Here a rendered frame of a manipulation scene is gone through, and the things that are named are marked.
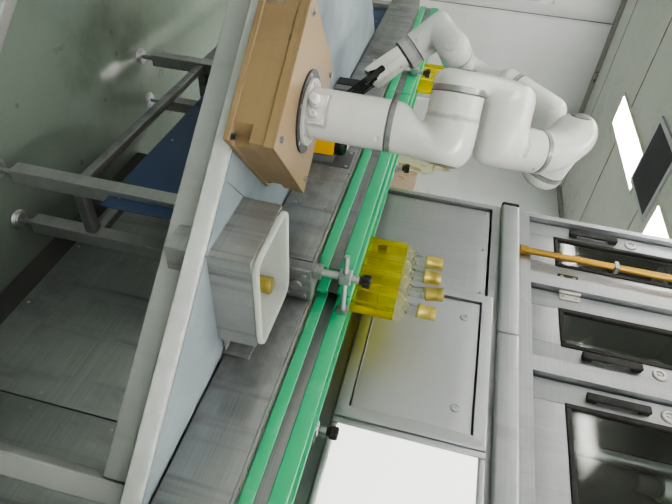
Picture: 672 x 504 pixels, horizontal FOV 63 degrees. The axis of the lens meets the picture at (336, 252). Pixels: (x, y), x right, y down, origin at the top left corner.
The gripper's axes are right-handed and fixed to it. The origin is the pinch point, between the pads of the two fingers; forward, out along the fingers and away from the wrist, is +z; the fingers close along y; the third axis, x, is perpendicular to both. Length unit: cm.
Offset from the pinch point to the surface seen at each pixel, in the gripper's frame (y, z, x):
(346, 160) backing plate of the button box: -5.0, 12.0, 12.2
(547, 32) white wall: -559, -177, -11
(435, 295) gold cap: 13, 10, 52
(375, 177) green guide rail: -3.7, 8.0, 20.4
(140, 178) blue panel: 13, 56, -13
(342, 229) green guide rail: 16.4, 18.7, 26.2
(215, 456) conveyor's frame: 62, 49, 45
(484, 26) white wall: -561, -125, -60
